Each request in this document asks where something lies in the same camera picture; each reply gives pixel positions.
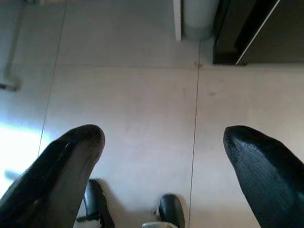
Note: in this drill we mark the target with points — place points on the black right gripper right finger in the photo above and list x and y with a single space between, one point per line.
270 180

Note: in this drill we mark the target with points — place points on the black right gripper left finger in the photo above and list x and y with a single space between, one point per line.
47 180

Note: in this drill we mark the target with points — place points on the fridge body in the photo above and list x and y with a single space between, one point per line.
228 28

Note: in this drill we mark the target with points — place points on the black silver robot right leg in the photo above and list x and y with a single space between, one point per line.
171 209

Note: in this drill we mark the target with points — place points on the grey cylindrical bin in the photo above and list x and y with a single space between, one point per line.
199 19

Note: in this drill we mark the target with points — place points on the white board panel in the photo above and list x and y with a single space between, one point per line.
177 19

